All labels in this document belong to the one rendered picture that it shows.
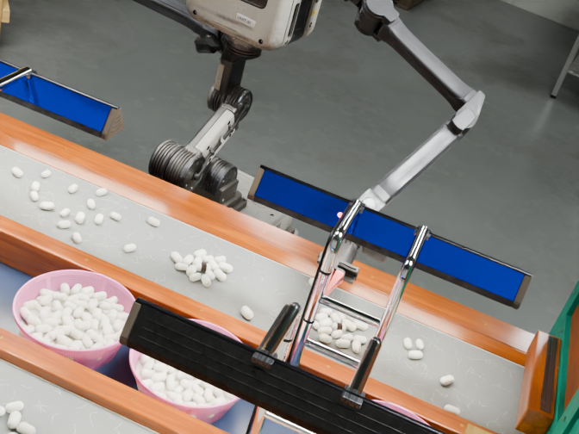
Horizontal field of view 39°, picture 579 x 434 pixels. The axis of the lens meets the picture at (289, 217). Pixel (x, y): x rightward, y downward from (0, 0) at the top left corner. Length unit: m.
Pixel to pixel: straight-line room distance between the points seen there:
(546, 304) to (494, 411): 1.95
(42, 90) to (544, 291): 2.66
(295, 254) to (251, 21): 0.67
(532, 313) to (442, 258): 2.06
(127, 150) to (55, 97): 2.05
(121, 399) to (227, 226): 0.70
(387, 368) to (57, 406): 0.75
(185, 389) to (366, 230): 0.51
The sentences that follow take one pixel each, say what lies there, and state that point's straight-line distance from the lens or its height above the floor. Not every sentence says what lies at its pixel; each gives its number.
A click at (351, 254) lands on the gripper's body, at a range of 1.96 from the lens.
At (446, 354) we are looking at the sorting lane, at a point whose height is 0.74.
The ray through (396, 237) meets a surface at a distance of 1.76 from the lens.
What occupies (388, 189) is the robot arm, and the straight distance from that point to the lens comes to 2.04.
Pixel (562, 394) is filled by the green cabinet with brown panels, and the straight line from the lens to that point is 1.92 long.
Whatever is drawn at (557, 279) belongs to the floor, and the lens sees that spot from 4.13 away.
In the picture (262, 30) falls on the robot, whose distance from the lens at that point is 2.36.
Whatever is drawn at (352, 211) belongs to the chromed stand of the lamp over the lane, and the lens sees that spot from 1.72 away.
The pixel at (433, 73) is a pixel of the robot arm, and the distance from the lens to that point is 2.26.
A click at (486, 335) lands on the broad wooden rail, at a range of 2.16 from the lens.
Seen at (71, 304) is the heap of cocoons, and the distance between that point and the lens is 1.90.
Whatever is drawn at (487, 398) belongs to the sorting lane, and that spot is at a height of 0.74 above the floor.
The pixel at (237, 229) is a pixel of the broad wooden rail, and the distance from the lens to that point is 2.21.
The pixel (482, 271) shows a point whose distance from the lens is 1.77.
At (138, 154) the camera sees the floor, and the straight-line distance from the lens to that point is 3.99.
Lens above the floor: 1.98
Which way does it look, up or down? 31 degrees down
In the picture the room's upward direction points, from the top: 17 degrees clockwise
